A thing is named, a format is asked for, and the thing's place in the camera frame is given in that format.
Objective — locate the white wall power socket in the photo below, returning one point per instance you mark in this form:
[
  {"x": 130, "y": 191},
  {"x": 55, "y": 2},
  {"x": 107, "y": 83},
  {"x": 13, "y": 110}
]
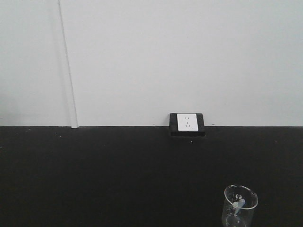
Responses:
[{"x": 187, "y": 122}]

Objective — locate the clear glass beaker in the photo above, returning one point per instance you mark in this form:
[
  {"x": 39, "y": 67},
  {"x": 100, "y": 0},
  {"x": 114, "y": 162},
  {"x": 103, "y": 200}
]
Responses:
[{"x": 239, "y": 205}]

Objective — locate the black socket housing box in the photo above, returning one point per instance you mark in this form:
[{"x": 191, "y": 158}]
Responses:
[{"x": 173, "y": 127}]

